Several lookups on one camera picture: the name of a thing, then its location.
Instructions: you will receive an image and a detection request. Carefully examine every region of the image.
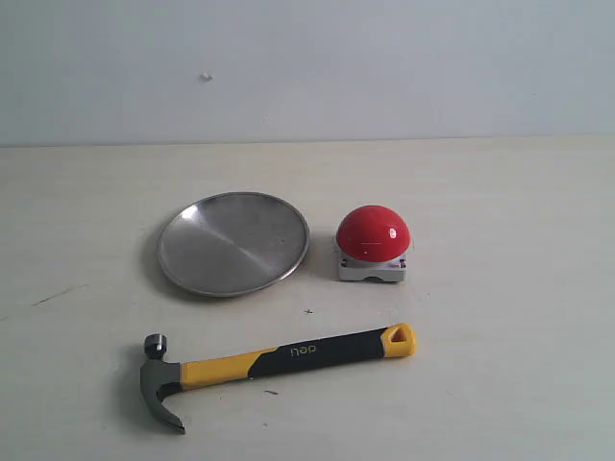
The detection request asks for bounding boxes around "yellow black claw hammer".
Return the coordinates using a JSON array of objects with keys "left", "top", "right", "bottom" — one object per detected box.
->
[{"left": 139, "top": 323, "right": 417, "bottom": 435}]

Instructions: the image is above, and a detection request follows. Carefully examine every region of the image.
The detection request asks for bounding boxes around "red dome push button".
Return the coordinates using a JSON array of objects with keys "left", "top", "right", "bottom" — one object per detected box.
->
[{"left": 335, "top": 205, "right": 413, "bottom": 283}]

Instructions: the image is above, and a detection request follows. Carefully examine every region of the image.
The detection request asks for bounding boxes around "round steel plate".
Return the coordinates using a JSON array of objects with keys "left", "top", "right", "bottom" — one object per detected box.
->
[{"left": 157, "top": 191, "right": 310, "bottom": 298}]

